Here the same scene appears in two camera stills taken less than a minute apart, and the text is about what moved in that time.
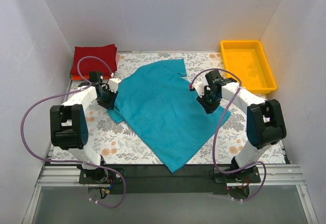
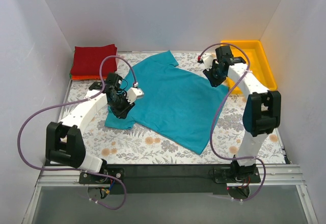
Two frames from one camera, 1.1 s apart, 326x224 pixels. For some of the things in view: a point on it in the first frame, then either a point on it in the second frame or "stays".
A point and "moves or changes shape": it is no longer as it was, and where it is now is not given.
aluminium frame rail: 69,176 stays
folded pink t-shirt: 117,59 stays
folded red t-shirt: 108,53 stays
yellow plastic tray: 246,60 stays
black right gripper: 208,105 -> 215,76
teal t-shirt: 157,104 moves or changes shape
